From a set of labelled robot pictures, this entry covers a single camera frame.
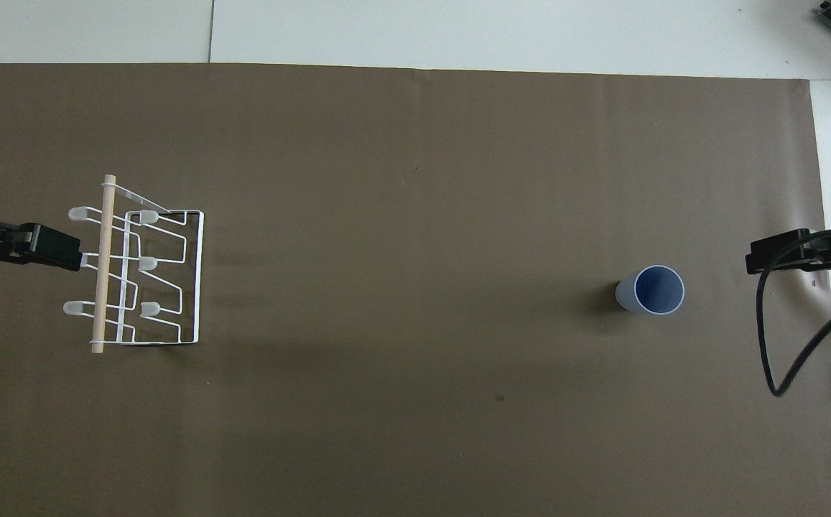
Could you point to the blue cup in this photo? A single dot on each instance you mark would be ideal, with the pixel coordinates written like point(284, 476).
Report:
point(658, 290)

